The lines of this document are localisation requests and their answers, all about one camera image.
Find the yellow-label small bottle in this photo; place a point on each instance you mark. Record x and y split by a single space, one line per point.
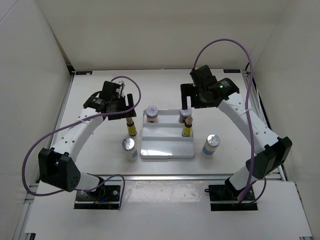
131 128
187 128

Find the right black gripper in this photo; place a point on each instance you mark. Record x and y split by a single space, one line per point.
186 90

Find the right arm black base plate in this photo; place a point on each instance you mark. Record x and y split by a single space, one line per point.
221 200

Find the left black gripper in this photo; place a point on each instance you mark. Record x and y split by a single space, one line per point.
122 100

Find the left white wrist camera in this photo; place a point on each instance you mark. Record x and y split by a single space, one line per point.
121 88

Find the white divided organizer tray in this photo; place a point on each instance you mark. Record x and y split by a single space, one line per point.
163 140

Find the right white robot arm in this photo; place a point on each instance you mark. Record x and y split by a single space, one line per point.
268 149

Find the silver-cap white bottle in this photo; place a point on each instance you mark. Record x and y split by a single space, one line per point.
130 150
211 144

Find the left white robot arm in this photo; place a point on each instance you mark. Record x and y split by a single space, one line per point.
57 165

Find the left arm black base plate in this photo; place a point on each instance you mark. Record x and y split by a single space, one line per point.
108 199

